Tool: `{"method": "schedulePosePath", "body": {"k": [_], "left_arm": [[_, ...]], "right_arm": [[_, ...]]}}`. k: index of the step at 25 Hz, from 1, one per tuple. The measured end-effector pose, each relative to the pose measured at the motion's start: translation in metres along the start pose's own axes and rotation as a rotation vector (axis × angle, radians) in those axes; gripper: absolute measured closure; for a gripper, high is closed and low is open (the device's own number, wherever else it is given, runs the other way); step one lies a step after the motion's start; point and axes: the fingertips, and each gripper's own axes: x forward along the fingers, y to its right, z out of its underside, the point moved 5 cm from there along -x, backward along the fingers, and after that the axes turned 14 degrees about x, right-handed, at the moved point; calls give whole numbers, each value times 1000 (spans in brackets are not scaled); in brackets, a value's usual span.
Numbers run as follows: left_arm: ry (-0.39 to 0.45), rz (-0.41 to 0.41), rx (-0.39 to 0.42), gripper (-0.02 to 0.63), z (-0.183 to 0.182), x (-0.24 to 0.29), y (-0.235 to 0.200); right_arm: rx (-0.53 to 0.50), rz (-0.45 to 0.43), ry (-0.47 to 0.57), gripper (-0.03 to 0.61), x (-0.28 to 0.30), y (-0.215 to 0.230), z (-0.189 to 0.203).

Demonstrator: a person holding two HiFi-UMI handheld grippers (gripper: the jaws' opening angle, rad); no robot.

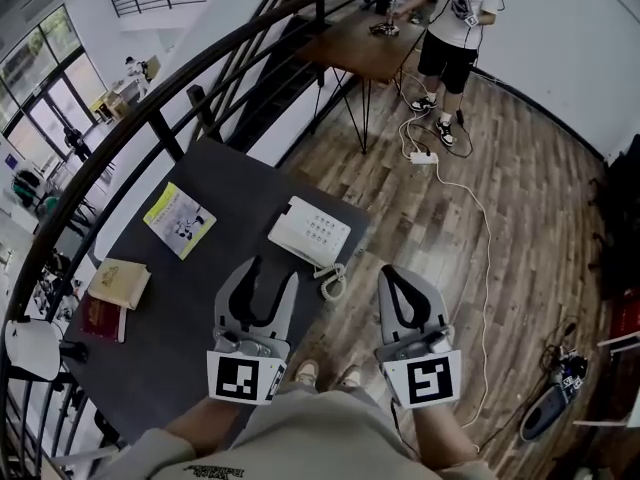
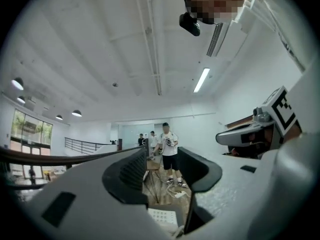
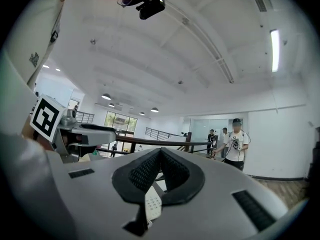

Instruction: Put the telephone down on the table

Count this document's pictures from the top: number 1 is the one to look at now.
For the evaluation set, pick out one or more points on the person's right forearm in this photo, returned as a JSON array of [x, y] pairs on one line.
[[445, 438]]

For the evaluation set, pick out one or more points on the glass entrance doors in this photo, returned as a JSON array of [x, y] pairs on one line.
[[45, 108]]

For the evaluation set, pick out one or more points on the black metal staircase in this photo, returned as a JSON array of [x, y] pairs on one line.
[[280, 88]]

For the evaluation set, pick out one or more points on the person's beige shirt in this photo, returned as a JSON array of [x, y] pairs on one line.
[[310, 438]]

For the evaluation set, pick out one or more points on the white power strip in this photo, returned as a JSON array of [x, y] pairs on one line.
[[424, 158]]

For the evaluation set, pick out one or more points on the white telephone base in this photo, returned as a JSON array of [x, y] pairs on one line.
[[325, 228]]

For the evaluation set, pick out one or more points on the wooden table with black legs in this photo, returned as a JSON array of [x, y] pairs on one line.
[[360, 53]]

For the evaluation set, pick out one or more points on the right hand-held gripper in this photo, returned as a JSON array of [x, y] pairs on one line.
[[430, 378]]

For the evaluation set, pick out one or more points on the beige hardcover book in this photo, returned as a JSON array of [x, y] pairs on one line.
[[117, 283]]

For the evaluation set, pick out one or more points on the person's beige shoe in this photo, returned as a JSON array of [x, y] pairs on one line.
[[351, 377], [306, 372]]

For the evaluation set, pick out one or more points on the red box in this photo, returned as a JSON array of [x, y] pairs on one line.
[[627, 318]]

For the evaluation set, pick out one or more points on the black furniture piece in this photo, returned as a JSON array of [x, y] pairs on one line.
[[625, 218]]

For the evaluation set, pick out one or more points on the person's left beige shoe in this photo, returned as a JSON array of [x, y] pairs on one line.
[[306, 372]]

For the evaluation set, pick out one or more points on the person's left forearm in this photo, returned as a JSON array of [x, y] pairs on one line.
[[205, 425]]

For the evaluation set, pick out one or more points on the desk lamp with white shade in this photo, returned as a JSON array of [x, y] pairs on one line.
[[32, 350]]

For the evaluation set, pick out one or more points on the dark oval bag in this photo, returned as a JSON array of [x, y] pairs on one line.
[[542, 413]]

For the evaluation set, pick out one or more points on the spare hand-held gripper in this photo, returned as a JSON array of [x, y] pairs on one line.
[[570, 375]]

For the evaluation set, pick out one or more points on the cardboard box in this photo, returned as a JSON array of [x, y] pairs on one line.
[[115, 105]]

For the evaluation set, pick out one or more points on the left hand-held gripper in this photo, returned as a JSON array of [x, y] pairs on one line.
[[237, 375]]

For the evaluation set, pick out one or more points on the person's right beige shoe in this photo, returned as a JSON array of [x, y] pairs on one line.
[[351, 377]]

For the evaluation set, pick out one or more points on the white shelf rack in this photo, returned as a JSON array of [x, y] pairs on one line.
[[620, 342]]

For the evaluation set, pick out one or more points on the dark red hardcover book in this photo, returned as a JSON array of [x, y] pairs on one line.
[[102, 320]]

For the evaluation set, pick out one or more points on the yellow and white booklet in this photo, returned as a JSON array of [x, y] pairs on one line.
[[180, 220]]

